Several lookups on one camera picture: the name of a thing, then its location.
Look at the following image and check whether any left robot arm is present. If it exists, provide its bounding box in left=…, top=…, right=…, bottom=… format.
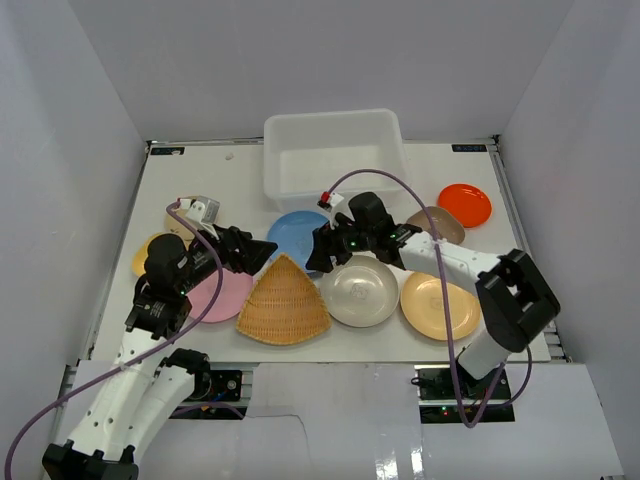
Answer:
left=42, top=227, right=277, bottom=479

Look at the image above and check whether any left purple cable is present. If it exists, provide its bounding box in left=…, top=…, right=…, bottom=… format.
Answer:
left=5, top=200, right=224, bottom=480

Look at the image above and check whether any pink round plate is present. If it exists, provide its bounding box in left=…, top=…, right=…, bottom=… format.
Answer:
left=188, top=270, right=253, bottom=324

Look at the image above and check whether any brown taupe plate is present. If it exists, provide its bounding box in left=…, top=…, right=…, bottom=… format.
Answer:
left=406, top=206, right=466, bottom=245

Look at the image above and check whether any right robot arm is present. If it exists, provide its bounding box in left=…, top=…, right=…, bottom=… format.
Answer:
left=306, top=192, right=561, bottom=399

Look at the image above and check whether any white plastic bin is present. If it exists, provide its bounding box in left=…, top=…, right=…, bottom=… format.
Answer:
left=263, top=108, right=409, bottom=212

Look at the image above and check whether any woven bamboo triangular tray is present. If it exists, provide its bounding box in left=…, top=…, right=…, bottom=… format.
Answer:
left=236, top=254, right=331, bottom=346

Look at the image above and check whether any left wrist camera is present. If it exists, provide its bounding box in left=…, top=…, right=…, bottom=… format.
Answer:
left=179, top=196, right=220, bottom=225

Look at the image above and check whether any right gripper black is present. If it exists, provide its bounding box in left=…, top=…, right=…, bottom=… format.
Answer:
left=306, top=213, right=375, bottom=274

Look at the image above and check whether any orange round plate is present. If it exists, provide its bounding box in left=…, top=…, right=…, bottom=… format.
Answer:
left=437, top=183, right=493, bottom=228

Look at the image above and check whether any blue round plate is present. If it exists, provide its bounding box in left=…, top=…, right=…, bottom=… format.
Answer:
left=267, top=210, right=328, bottom=273

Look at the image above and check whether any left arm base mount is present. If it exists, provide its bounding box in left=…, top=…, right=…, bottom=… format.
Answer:
left=171, top=370, right=247, bottom=420

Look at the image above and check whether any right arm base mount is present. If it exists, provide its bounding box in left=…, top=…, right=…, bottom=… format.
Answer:
left=411, top=366, right=515, bottom=425

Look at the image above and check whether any beige patterned plate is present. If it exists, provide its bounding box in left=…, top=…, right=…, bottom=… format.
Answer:
left=164, top=209, right=199, bottom=249

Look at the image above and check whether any yellow round plate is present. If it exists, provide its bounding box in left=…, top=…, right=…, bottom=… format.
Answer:
left=400, top=272, right=482, bottom=341

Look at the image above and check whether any cream white round plate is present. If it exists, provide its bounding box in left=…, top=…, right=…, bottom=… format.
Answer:
left=319, top=255, right=400, bottom=328

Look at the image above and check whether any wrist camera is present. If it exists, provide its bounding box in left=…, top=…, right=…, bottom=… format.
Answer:
left=318, top=191, right=344, bottom=210
left=179, top=196, right=220, bottom=225

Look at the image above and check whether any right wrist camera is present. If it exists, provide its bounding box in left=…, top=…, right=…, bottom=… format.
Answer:
left=318, top=191, right=344, bottom=210

